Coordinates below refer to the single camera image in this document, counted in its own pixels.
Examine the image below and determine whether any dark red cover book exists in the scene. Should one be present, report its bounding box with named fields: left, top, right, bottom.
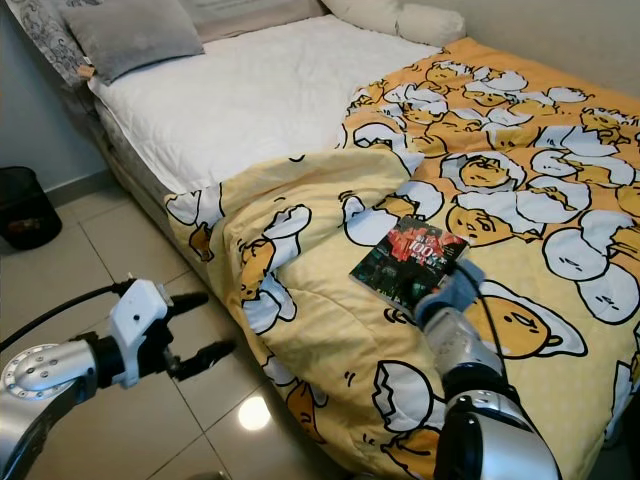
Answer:
left=350, top=215, right=469, bottom=313

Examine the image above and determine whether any yellow cartoon egg blanket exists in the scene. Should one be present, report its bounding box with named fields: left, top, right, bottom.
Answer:
left=165, top=37, right=640, bottom=480

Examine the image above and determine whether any black mesh wastebasket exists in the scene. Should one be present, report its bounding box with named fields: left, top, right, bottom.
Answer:
left=0, top=165, right=63, bottom=251

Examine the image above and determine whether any white quilted mattress pad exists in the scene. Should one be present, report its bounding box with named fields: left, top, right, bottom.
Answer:
left=90, top=14, right=441, bottom=197

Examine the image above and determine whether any grey pillow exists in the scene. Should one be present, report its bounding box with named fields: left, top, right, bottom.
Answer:
left=63, top=0, right=206, bottom=87

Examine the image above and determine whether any beige pillow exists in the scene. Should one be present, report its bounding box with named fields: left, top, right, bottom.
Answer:
left=180, top=0, right=329, bottom=44

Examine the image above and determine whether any white pillow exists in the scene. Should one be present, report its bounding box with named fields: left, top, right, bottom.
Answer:
left=320, top=0, right=406, bottom=37
left=395, top=3, right=468, bottom=49

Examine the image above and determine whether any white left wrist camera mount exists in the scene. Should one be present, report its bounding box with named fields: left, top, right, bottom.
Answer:
left=108, top=280, right=169, bottom=389

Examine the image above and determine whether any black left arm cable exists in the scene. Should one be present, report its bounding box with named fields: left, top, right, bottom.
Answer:
left=28, top=283, right=137, bottom=351

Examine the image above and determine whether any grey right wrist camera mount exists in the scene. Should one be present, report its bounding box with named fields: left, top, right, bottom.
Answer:
left=415, top=258, right=489, bottom=326

